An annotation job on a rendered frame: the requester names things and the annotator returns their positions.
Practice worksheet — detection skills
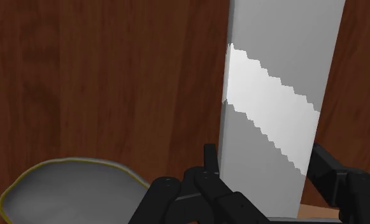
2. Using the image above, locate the white rectangular block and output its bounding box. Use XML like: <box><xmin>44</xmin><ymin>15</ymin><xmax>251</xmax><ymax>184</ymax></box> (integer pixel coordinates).
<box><xmin>218</xmin><ymin>0</ymin><xmax>347</xmax><ymax>219</ymax></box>

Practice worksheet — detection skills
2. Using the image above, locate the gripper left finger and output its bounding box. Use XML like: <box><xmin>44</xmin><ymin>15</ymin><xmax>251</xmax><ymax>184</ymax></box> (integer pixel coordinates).
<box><xmin>128</xmin><ymin>143</ymin><xmax>270</xmax><ymax>224</ymax></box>

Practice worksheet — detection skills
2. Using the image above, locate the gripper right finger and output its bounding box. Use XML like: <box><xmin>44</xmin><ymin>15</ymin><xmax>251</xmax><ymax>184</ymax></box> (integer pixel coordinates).
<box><xmin>305</xmin><ymin>142</ymin><xmax>370</xmax><ymax>224</ymax></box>

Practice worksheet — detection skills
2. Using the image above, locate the grey bowl with yellow rim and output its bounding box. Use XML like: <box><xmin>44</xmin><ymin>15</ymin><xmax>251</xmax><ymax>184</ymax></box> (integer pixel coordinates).
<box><xmin>0</xmin><ymin>157</ymin><xmax>152</xmax><ymax>224</ymax></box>

